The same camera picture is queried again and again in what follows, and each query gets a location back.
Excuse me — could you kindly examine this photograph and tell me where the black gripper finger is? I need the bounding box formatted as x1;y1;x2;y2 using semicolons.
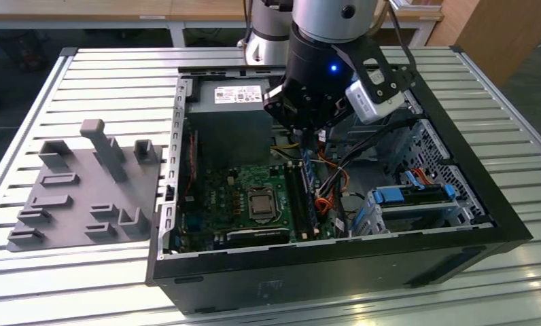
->
308;100;357;146
264;85;308;147

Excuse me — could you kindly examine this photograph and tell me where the black RAM slot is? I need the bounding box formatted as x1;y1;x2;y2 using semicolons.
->
285;161;309;239

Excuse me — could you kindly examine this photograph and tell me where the grey power supply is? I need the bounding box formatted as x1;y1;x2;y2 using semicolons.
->
186;79;277;164

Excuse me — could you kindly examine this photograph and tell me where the grey perforated drive cage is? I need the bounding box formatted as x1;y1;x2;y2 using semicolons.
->
371;117;497;235

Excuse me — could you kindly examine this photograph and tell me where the blue disk carrier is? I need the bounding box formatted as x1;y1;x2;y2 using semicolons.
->
371;185;457;205

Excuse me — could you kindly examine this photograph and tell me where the metal CPU socket cover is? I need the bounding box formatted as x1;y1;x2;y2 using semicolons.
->
245;185;280;223

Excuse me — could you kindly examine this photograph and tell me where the silver CPU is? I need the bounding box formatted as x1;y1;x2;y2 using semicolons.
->
252;195;273;214

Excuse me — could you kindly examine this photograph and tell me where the green motherboard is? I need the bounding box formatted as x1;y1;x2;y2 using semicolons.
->
173;162;345;254

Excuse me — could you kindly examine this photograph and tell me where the black graphics card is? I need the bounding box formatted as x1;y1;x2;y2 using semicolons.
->
225;227;293;246

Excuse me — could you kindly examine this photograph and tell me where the brown wooden cabinet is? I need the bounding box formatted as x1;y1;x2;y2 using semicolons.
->
427;0;541;88

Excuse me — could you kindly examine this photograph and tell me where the white desk wooden top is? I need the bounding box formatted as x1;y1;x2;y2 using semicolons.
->
0;0;444;48

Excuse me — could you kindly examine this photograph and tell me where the black PC case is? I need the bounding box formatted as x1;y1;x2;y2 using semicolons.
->
144;63;536;315

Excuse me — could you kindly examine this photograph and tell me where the grey parts rack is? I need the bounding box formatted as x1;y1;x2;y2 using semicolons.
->
8;118;166;253

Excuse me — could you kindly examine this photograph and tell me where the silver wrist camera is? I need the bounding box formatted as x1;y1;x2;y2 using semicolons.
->
345;80;407;125

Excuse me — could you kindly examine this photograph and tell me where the black flat cable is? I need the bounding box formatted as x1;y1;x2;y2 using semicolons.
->
320;119;413;196

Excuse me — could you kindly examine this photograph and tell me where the yellow black power cable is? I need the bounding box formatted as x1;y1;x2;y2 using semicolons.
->
270;144;303;160

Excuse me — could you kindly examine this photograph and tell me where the black camera bracket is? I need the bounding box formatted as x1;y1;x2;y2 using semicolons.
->
333;42;419;105

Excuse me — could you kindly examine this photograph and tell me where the blue disk wire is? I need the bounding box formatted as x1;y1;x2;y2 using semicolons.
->
404;170;427;190

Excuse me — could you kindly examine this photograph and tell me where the red orange disk wire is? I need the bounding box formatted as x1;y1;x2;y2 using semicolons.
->
411;167;443;187

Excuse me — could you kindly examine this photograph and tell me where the orange red wire bundle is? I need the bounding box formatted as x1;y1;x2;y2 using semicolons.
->
315;198;339;218

